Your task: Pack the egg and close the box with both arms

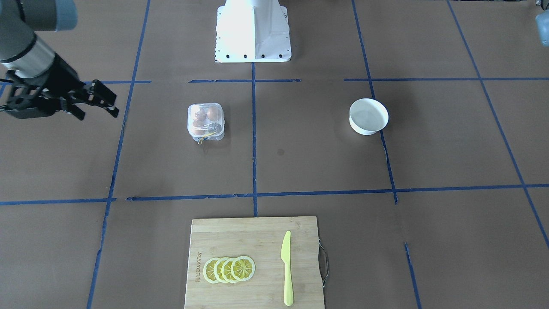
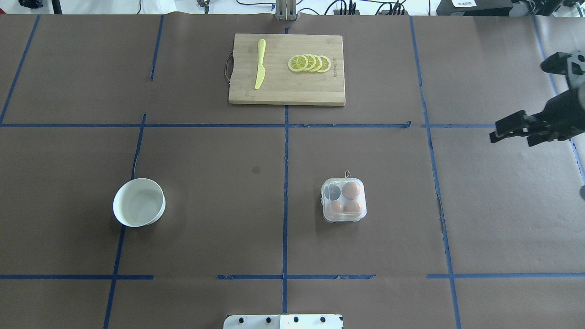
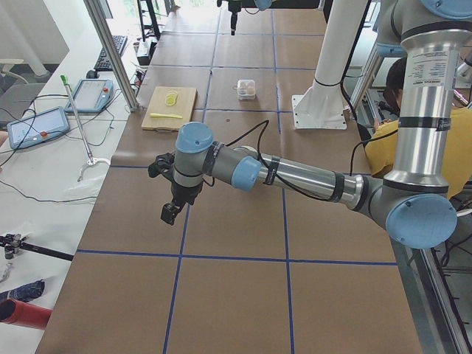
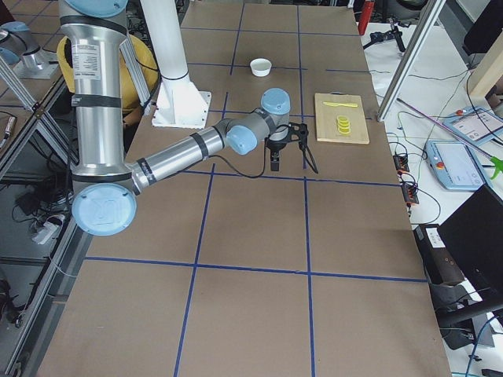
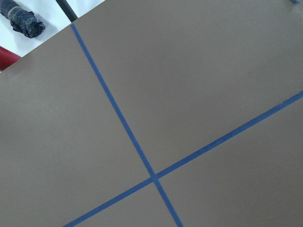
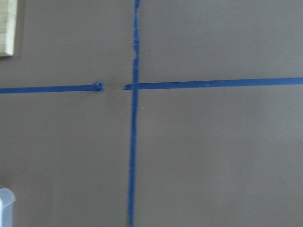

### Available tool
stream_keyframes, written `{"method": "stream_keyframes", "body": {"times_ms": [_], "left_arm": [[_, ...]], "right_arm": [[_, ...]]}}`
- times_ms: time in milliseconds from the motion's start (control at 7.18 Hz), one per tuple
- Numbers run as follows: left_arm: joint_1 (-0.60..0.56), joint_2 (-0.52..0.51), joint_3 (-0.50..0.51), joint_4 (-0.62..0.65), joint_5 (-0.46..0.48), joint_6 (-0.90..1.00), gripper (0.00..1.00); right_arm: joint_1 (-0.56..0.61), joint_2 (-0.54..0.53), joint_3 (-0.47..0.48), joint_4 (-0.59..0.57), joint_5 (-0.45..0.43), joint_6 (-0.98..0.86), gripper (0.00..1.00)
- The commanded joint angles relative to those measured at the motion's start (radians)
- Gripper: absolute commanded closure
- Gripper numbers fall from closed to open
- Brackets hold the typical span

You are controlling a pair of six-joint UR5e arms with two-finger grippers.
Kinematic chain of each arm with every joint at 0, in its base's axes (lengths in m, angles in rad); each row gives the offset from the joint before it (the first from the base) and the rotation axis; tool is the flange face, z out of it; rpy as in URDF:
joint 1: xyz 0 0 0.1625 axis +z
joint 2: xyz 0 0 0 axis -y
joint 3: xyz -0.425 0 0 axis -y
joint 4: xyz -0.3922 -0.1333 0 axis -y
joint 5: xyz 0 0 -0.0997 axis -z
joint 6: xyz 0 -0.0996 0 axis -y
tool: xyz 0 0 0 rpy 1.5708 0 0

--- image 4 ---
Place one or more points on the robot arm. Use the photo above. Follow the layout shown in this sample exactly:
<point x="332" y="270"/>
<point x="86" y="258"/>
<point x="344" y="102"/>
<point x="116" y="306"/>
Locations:
<point x="24" y="54"/>
<point x="105" y="186"/>

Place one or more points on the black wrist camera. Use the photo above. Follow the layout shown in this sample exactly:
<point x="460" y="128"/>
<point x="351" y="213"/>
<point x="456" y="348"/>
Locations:
<point x="308" y="157"/>

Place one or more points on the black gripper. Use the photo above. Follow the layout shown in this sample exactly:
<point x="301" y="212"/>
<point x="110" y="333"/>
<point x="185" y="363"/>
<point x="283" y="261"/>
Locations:
<point x="276" y="145"/>

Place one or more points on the aluminium frame post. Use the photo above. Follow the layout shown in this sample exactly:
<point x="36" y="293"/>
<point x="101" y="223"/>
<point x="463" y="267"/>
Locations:
<point x="422" y="29"/>

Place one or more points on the red cylinder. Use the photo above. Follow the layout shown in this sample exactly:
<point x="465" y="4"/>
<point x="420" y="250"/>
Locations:
<point x="365" y="16"/>

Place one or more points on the black tripod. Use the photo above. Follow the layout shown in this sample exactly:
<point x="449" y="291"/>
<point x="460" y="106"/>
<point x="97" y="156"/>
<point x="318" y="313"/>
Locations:
<point x="393" y="34"/>

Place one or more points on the yellow plastic knife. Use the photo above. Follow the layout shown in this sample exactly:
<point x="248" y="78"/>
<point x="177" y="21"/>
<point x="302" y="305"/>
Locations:
<point x="339" y="104"/>

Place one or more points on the lemon slice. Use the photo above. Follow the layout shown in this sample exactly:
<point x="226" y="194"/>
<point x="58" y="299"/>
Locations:
<point x="344" y="131"/>

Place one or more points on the black monitor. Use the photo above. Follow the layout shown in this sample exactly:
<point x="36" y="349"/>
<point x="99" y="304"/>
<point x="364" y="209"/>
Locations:
<point x="473" y="236"/>

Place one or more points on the white paper bowl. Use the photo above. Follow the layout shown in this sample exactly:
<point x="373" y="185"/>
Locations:
<point x="260" y="67"/>

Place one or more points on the wooden cutting board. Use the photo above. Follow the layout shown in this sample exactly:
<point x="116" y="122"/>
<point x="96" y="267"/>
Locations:
<point x="329" y="119"/>

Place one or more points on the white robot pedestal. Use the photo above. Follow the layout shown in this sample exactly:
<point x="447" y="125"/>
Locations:
<point x="179" y="102"/>

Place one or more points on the blue teach pendant near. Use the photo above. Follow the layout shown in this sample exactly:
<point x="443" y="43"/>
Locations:
<point x="454" y="165"/>

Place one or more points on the grabber stick green tip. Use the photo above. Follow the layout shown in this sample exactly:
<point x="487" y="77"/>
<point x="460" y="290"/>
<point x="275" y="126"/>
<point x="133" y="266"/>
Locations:
<point x="495" y="160"/>

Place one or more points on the blue teach pendant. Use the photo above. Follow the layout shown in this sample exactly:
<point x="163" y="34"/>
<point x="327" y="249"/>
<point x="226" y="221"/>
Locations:
<point x="476" y="125"/>
<point x="454" y="165"/>

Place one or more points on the blue teach pendant far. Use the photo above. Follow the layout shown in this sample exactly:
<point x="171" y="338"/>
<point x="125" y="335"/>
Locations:
<point x="476" y="125"/>

